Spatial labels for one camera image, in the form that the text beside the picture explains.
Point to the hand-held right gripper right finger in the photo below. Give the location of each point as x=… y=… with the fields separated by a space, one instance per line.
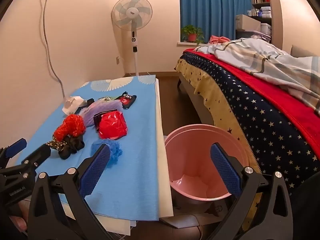
x=225 y=172

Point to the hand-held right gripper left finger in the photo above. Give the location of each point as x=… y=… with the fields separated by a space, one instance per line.
x=96 y=170

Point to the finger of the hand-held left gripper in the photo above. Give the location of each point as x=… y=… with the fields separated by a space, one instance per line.
x=38 y=155
x=16 y=147

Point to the blue plastic shoe cover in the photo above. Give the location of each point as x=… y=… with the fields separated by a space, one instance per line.
x=116 y=152

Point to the black gold-patterned cloth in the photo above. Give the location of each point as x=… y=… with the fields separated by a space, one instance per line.
x=70 y=148

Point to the pink plastic bucket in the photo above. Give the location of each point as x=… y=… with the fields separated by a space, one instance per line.
x=192 y=150

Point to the red mesh net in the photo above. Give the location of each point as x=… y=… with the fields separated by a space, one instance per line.
x=71 y=127

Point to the red plastic packet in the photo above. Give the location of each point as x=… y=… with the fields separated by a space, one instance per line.
x=112 y=126

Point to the dark checkered packet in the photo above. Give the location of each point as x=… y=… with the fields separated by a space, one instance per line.
x=96 y=118

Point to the white tissue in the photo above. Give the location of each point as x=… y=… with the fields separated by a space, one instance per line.
x=71 y=105

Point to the purple foam net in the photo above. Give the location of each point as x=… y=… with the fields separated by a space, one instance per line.
x=100 y=107

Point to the small black pouch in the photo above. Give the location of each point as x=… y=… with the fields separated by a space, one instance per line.
x=88 y=102

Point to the green snack packet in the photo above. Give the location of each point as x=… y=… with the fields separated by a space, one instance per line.
x=110 y=98

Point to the black and red snack packet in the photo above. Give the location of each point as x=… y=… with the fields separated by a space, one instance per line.
x=126 y=100

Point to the person's left hand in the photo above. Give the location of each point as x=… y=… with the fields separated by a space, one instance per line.
x=21 y=220

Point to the blue tablecloth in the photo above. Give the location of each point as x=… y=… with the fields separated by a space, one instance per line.
x=135 y=155

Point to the bed with star blanket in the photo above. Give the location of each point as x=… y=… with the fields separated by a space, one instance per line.
x=262 y=135

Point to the printed paper bag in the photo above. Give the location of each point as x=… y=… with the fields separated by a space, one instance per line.
x=182 y=221

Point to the yellow star-print bed skirt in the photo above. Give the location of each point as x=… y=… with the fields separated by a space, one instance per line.
x=200 y=85

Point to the red blanket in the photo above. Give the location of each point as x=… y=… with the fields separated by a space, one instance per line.
x=275 y=95

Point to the plaid duvet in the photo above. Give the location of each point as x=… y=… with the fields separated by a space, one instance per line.
x=262 y=57

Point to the pink cloth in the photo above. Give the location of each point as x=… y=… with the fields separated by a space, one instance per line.
x=217 y=39

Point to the white window sill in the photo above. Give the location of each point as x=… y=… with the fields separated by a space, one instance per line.
x=186 y=43

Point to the potted green plant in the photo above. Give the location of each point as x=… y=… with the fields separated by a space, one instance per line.
x=192 y=37

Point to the grey headboard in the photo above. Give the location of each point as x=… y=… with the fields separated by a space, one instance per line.
x=305 y=51

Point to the white storage box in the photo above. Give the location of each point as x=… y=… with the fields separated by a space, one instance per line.
x=266 y=28

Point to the cardboard box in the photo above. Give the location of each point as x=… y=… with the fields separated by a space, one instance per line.
x=246 y=22

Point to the white standing fan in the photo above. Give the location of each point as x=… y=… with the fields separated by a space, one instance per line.
x=131 y=11

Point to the blue curtain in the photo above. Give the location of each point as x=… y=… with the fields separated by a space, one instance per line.
x=212 y=10

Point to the stack of white packs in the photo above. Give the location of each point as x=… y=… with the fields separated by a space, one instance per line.
x=265 y=12

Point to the grey bed frame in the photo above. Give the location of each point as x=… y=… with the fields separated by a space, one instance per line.
x=197 y=105

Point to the small wall socket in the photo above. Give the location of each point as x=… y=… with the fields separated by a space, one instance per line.
x=117 y=60

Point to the wall bookshelf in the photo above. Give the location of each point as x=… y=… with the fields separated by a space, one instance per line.
x=268 y=20

